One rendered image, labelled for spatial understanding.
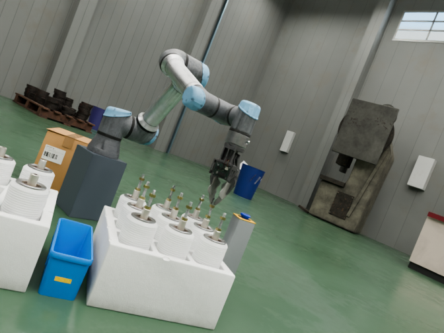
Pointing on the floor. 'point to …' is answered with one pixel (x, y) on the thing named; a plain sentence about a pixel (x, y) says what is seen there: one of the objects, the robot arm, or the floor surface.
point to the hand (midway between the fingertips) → (215, 200)
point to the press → (359, 138)
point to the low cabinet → (430, 249)
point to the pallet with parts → (55, 107)
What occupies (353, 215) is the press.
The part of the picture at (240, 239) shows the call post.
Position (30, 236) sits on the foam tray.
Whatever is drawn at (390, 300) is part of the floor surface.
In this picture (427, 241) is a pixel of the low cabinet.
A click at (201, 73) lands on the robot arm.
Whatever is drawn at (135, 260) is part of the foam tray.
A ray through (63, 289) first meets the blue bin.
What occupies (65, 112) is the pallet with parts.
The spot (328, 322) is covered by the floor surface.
